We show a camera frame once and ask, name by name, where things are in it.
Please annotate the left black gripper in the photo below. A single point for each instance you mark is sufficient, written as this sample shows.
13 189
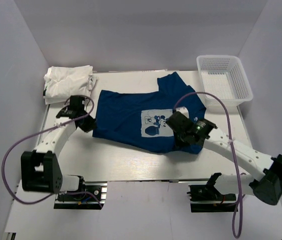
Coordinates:
91 126

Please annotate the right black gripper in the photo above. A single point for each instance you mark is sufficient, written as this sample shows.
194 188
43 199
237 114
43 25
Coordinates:
182 143

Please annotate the white t shirt stack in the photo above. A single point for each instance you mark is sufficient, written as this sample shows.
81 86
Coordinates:
62 82

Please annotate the blue printed t shirt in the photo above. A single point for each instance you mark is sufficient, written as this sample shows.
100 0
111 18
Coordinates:
139 119

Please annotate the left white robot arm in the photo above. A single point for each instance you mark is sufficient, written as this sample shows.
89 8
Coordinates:
40 169

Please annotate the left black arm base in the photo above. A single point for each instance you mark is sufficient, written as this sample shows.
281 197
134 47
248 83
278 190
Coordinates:
89 196

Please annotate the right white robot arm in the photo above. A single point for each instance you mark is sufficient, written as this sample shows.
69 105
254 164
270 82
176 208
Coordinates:
263 178

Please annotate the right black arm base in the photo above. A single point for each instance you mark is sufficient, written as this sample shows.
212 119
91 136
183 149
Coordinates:
205 198

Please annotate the white perforated plastic basket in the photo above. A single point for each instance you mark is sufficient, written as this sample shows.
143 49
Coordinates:
224 77

